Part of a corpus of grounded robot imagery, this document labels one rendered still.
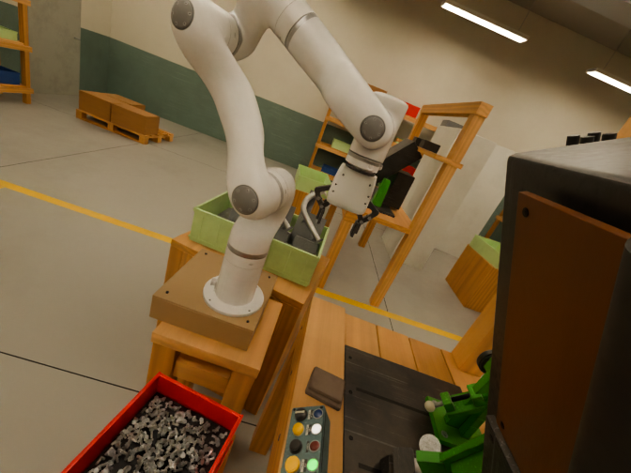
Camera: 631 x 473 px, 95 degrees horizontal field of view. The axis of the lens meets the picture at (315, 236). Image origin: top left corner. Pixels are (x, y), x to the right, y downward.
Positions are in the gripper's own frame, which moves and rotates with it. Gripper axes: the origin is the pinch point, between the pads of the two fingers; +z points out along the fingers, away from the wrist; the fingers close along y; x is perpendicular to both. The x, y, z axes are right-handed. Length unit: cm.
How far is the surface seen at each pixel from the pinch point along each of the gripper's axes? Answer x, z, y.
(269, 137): -650, 83, 168
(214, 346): 8.3, 45.0, 19.4
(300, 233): -74, 37, 8
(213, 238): -49, 46, 46
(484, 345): -16, 28, -68
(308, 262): -47, 38, 0
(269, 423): -17, 107, -9
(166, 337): 11, 45, 32
